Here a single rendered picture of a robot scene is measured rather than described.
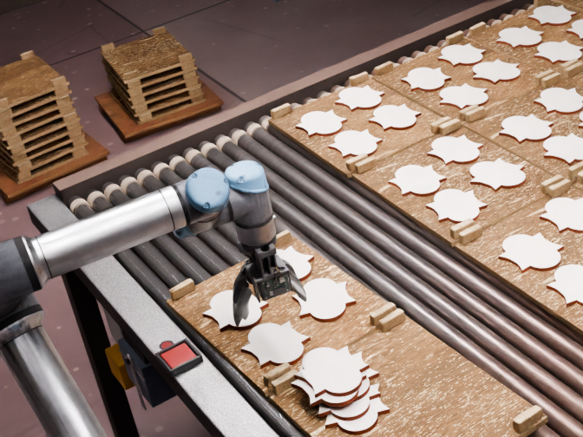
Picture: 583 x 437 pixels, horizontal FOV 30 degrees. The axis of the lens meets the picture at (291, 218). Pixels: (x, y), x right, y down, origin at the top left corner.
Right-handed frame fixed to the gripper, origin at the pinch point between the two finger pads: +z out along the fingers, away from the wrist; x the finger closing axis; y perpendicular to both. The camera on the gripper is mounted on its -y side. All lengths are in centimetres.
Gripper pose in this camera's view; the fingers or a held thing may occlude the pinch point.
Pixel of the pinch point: (270, 311)
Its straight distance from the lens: 221.6
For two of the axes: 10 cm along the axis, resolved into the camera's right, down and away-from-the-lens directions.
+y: 3.6, 4.7, -8.1
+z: 1.5, 8.3, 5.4
